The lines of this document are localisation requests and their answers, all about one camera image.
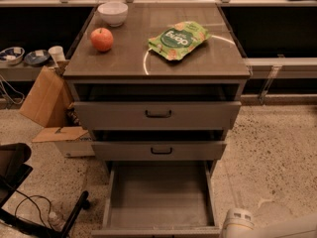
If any white and yellow gripper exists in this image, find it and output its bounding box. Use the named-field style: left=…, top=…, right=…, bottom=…
left=219, top=208, right=255, bottom=238

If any grey drawer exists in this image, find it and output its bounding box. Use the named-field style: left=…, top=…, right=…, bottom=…
left=92, top=131, right=226, bottom=161
left=92, top=161, right=220, bottom=238
left=75, top=83, right=241, bottom=130

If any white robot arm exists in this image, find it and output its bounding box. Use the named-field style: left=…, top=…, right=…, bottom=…
left=219, top=208, right=317, bottom=238

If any grey drawer cabinet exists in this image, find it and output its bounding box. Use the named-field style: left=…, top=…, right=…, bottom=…
left=62, top=2, right=252, bottom=177

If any clear plastic bottle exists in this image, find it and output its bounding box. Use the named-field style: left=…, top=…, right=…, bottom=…
left=49, top=211, right=64, bottom=231

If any green snack bag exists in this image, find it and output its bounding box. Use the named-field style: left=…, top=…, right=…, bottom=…
left=149, top=21, right=211, bottom=60

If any brown cardboard box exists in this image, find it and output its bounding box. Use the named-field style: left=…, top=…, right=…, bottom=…
left=20, top=66, right=94, bottom=158

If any red apple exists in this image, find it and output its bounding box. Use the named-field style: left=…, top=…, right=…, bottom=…
left=90, top=28, right=114, bottom=52

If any black chair base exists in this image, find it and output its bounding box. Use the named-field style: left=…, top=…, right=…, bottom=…
left=0, top=142, right=91, bottom=238

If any white ceramic bowl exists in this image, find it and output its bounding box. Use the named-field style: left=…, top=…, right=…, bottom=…
left=97, top=2, right=128, bottom=27

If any white paper cup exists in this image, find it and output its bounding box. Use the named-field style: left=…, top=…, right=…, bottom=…
left=49, top=46, right=65, bottom=62

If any dark blue plate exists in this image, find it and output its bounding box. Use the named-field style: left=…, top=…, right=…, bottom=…
left=24, top=50, right=51, bottom=66

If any blue patterned bowl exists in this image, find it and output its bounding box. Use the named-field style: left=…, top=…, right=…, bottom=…
left=0, top=47, right=25, bottom=65

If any grey metal shelf rail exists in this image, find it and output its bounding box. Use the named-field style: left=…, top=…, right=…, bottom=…
left=244, top=57, right=317, bottom=105

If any black cable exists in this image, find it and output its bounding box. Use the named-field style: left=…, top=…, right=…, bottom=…
left=13, top=189, right=53, bottom=230

